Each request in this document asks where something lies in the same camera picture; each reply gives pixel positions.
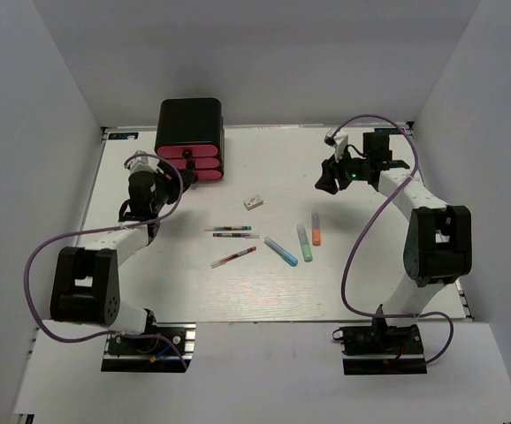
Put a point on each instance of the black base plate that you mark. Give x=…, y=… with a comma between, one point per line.
x=371, y=350
x=151, y=355

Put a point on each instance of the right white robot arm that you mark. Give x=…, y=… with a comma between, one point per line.
x=438, y=245

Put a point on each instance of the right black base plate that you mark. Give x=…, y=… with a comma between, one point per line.
x=371, y=350

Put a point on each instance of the blue highlighter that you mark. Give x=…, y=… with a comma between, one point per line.
x=281, y=251

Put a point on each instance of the left blue table label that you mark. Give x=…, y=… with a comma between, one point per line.
x=123, y=136

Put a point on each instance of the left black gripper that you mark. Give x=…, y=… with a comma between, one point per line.
x=174, y=184

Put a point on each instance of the pink top drawer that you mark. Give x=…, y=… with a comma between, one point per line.
x=188, y=151

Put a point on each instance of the pink middle drawer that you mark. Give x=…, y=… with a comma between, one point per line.
x=196, y=163

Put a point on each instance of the green highlighter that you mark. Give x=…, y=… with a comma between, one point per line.
x=304, y=243

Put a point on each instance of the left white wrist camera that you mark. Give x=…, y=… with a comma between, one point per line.
x=138, y=162

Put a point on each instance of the blue table label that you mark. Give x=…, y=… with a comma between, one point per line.
x=387, y=130
x=123, y=136

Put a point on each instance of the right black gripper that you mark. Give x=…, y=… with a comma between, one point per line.
x=331, y=168

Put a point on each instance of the green gel pen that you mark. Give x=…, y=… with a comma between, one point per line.
x=229, y=228

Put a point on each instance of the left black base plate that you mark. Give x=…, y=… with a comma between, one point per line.
x=151, y=355

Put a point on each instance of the white eraser box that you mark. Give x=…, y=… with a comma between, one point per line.
x=253, y=202

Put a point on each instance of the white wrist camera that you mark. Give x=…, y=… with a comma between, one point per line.
x=138, y=162
x=339, y=142

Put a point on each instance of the purple gel pen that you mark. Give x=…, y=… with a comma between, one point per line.
x=234, y=235

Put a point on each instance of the black drawer cabinet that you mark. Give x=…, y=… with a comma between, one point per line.
x=187, y=121

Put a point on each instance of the orange highlighter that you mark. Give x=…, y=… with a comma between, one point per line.
x=316, y=229

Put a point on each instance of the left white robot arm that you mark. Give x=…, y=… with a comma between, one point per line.
x=86, y=286

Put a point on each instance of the right blue table label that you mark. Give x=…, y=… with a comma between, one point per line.
x=387, y=130

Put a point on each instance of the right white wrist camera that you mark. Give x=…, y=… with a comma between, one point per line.
x=339, y=142

